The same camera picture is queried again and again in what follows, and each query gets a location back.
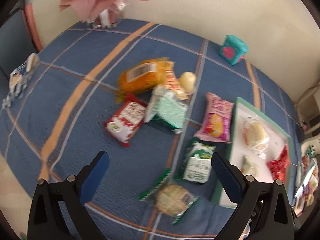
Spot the green white biscuit packet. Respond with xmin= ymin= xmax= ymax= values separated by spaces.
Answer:
xmin=175 ymin=137 xmax=216 ymax=184

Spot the pink swiss roll packet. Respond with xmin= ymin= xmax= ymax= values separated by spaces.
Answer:
xmin=194 ymin=92 xmax=234 ymax=143

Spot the clear round cracker packet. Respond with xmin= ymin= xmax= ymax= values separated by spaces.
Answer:
xmin=139 ymin=168 xmax=199 ymax=225

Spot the red white biscuit packet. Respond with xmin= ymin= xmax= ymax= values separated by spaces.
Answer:
xmin=103 ymin=93 xmax=147 ymax=147

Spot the mint green biscuit packet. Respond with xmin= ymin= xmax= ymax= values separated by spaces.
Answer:
xmin=144 ymin=85 xmax=188 ymax=134

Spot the white jelly cup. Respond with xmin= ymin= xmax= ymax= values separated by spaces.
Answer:
xmin=179 ymin=72 xmax=197 ymax=95

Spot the cream orange swiss roll packet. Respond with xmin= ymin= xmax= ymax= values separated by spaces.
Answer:
xmin=162 ymin=61 xmax=189 ymax=100

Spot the orange yellow snack bag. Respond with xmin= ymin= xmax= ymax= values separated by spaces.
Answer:
xmin=116 ymin=57 xmax=169 ymax=103

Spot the pale green small snack packet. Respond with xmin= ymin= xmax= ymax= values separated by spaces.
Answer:
xmin=241 ymin=155 xmax=259 ymax=177

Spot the red foil snack packet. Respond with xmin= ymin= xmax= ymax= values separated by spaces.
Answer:
xmin=266 ymin=144 xmax=290 ymax=182

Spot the hanging organizer with stationery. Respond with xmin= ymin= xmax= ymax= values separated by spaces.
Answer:
xmin=294 ymin=145 xmax=319 ymax=217

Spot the green rimmed white tray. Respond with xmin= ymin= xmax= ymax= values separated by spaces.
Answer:
xmin=210 ymin=96 xmax=295 ymax=209

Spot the clear wrapped bread roll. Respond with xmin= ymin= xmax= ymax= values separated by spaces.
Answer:
xmin=242 ymin=116 xmax=270 ymax=160

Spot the white shelf unit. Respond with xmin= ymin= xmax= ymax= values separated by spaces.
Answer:
xmin=295 ymin=83 xmax=319 ymax=138

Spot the blue white packet at edge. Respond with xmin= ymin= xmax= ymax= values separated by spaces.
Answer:
xmin=2 ymin=53 xmax=40 ymax=109

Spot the blue plaid tablecloth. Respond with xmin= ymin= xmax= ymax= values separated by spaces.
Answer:
xmin=1 ymin=20 xmax=300 ymax=239

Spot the teal toy treasure chest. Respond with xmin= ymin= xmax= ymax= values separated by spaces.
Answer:
xmin=219 ymin=35 xmax=249 ymax=65

